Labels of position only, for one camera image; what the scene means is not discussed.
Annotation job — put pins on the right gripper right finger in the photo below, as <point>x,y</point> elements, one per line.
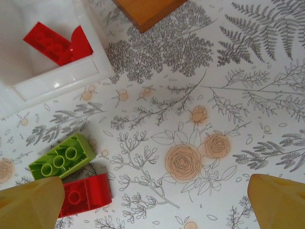
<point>281,205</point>

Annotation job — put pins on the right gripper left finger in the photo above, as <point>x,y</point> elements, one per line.
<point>28,207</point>

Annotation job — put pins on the red arch lego brick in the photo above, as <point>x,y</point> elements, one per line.
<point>88,193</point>

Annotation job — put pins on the green lego brick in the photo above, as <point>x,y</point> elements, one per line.
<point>71,148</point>

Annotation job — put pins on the floral patterned table cover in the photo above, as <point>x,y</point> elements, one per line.
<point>190,107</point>

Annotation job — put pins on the white three-compartment container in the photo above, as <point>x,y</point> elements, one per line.
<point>71,78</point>

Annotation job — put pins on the wooden base board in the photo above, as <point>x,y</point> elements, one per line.
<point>152,14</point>

